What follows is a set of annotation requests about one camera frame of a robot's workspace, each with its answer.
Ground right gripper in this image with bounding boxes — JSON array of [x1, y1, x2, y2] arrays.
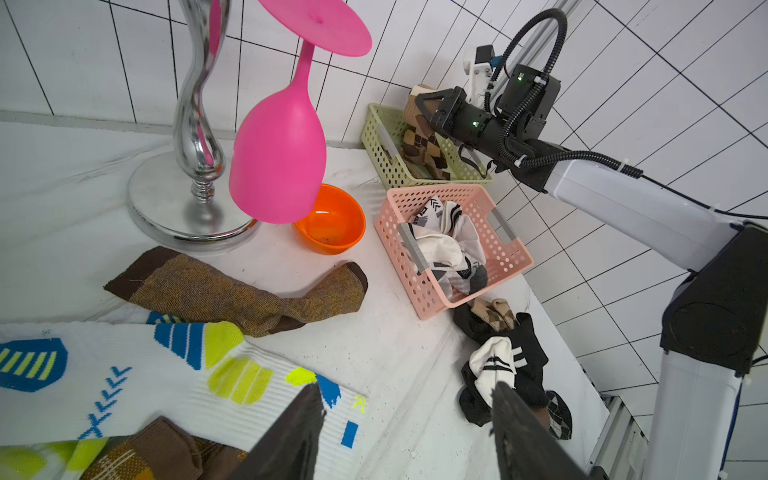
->
[[415, 8, 568, 193]]

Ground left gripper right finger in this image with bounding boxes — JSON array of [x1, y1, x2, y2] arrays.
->
[[491, 382, 588, 480]]

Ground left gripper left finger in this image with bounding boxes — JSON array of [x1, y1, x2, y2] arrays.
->
[[229, 383, 325, 479]]

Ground brown argyle sock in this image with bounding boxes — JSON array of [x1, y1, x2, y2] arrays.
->
[[399, 84, 451, 181]]

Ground white sock grey pattern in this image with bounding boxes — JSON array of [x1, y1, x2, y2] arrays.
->
[[407, 197, 488, 297]]

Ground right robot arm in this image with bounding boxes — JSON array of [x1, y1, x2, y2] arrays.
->
[[487, 1, 767, 431]]

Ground pink plastic basket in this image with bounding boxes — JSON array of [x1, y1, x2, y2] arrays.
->
[[374, 184, 534, 320]]

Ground green plastic basket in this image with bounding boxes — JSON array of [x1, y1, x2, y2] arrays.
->
[[361, 103, 492, 188]]

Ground black grey argyle sock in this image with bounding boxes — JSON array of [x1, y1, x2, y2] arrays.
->
[[545, 390, 573, 440]]

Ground black white sock pile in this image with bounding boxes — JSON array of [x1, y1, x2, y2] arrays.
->
[[453, 298, 550, 427]]

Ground yellow brown plaid sock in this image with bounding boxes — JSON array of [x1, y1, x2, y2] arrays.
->
[[82, 417, 247, 479]]

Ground orange plastic bowl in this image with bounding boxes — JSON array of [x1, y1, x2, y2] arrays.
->
[[293, 184, 366, 255]]

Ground brown long sock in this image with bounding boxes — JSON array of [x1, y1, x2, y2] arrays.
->
[[104, 247, 368, 337]]

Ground pink plastic goblet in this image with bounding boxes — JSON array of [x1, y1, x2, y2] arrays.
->
[[229, 0, 372, 224]]

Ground white sock yellow blue patches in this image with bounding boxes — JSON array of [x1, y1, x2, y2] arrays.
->
[[1, 322, 366, 479]]

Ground chrome cup holder stand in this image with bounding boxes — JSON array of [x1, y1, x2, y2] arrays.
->
[[127, 0, 258, 251]]

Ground aluminium rail frame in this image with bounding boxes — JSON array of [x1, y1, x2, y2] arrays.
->
[[586, 385, 657, 480]]

